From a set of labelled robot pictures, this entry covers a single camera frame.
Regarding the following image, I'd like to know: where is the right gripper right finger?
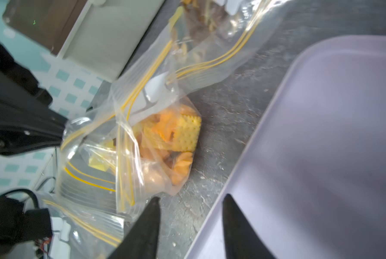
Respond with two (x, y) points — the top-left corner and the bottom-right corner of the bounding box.
(222, 194), (274, 259)

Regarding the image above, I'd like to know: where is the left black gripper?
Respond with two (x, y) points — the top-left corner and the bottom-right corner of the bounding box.
(0, 44), (67, 156)

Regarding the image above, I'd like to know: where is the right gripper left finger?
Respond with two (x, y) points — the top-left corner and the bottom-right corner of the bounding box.
(108, 197), (161, 259)

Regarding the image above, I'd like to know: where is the ziploc bag with cookies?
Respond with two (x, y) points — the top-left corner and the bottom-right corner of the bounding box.
(166, 1), (295, 93)
(56, 28), (202, 220)
(37, 193), (125, 259)

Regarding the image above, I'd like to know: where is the lilac plastic tray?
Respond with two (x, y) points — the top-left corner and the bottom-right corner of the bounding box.
(187, 35), (386, 259)

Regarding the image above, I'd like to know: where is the brown lidded storage box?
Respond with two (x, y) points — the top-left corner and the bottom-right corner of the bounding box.
(3, 0), (163, 82)

